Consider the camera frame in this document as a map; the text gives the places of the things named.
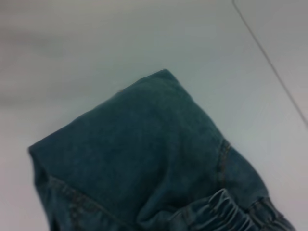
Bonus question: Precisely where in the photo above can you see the blue denim shorts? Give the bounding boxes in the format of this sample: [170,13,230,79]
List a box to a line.
[27,68,296,231]

